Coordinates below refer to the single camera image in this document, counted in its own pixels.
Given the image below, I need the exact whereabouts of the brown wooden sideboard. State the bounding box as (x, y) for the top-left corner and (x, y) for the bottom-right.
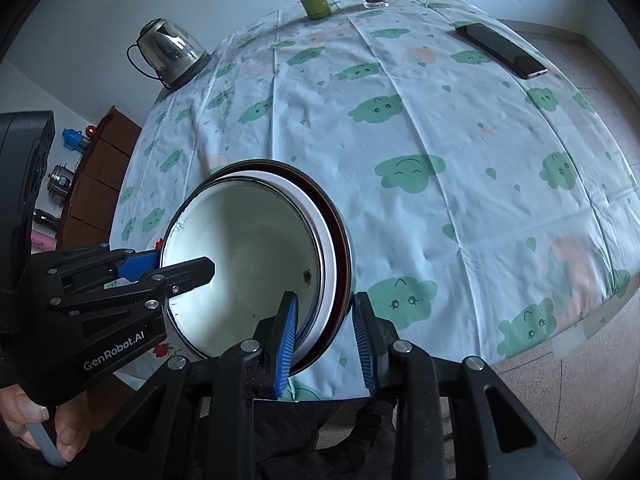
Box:
(55, 105), (143, 248)

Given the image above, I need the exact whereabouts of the stainless steel bowl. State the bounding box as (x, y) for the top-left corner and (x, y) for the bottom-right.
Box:
(192, 159), (355, 378)

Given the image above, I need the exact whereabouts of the person's left hand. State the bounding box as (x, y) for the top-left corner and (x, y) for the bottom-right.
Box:
(0, 389), (93, 463)

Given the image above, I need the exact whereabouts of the steel cooking pot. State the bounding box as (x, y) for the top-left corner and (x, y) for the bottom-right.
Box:
(47, 162), (76, 196)

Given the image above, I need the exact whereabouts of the black smartphone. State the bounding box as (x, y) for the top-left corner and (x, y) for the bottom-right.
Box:
(454, 22), (548, 80)

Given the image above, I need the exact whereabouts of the steel electric kettle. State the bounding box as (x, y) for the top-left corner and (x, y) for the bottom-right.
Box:
(126, 17), (212, 91)

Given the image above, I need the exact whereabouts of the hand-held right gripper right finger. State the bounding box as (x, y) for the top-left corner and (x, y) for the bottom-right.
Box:
(351, 292), (576, 480)

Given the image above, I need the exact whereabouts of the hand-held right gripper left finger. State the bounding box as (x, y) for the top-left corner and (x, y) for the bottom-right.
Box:
(85, 290), (301, 480)

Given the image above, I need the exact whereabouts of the white enamel bowl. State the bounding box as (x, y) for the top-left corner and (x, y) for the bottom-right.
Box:
(161, 180), (326, 361)

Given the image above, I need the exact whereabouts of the cloud print tablecloth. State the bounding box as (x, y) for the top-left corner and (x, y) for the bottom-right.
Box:
(107, 0), (633, 403)

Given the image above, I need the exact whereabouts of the blue kettle jug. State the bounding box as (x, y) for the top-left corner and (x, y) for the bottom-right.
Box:
(62, 127), (91, 153)

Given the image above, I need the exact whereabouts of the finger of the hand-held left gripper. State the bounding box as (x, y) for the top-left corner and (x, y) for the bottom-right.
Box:
(112, 251), (162, 281)
(145, 256), (217, 301)

